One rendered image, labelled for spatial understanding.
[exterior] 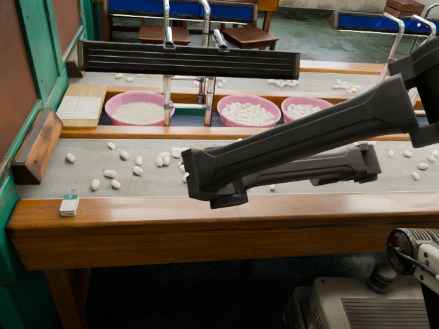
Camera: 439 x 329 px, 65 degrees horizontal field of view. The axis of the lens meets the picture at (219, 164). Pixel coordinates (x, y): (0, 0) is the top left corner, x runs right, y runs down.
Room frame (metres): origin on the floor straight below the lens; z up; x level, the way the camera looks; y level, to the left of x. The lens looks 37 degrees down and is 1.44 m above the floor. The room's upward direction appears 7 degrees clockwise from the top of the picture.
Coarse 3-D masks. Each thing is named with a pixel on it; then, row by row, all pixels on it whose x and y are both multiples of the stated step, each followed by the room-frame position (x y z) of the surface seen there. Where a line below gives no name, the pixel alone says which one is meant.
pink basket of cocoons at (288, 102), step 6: (300, 96) 1.47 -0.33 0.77; (282, 102) 1.38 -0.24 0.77; (288, 102) 1.43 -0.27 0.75; (294, 102) 1.45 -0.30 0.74; (300, 102) 1.46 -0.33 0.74; (306, 102) 1.47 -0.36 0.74; (312, 102) 1.47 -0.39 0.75; (324, 102) 1.45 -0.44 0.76; (282, 108) 1.33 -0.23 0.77; (324, 108) 1.44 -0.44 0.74; (288, 120) 1.28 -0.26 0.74
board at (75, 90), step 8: (72, 88) 1.25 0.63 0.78; (80, 88) 1.26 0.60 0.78; (88, 88) 1.27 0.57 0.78; (96, 88) 1.28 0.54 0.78; (104, 88) 1.29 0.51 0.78; (64, 96) 1.18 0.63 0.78; (80, 96) 1.19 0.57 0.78; (88, 96) 1.20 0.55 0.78; (96, 96) 1.21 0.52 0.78; (104, 96) 1.22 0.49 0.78; (64, 120) 1.01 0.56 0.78; (72, 120) 1.02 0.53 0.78; (80, 120) 1.02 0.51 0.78; (88, 120) 1.03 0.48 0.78; (96, 120) 1.04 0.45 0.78; (64, 128) 0.97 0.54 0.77; (72, 128) 0.98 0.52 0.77; (80, 128) 0.99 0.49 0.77; (88, 128) 0.99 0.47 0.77; (96, 128) 1.00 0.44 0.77
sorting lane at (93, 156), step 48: (96, 144) 0.94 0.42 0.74; (144, 144) 0.98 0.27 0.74; (192, 144) 1.02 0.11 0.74; (384, 144) 1.19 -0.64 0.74; (432, 144) 1.24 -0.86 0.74; (48, 192) 0.69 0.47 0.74; (96, 192) 0.71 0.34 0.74; (144, 192) 0.74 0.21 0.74; (288, 192) 0.82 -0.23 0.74; (336, 192) 0.86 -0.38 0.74
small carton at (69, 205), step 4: (64, 196) 0.64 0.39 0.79; (68, 196) 0.64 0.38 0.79; (72, 196) 0.64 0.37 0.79; (76, 196) 0.64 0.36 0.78; (64, 200) 0.62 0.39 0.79; (68, 200) 0.62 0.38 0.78; (72, 200) 0.63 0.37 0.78; (76, 200) 0.63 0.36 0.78; (64, 204) 0.61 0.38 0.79; (68, 204) 0.61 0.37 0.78; (72, 204) 0.61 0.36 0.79; (76, 204) 0.62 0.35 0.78; (60, 208) 0.59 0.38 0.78; (64, 208) 0.60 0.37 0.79; (68, 208) 0.60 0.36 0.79; (72, 208) 0.60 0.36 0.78; (76, 208) 0.62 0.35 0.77; (60, 212) 0.59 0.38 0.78; (64, 212) 0.59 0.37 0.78; (68, 212) 0.59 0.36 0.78; (72, 212) 0.59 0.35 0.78
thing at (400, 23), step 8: (384, 16) 1.67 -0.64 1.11; (392, 16) 1.63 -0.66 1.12; (416, 16) 1.70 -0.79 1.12; (400, 24) 1.55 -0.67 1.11; (424, 24) 1.63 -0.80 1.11; (432, 24) 1.59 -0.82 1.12; (400, 32) 1.53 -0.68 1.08; (432, 32) 1.57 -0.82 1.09; (392, 48) 1.53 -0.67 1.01; (392, 56) 1.53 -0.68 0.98; (384, 72) 1.53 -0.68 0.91
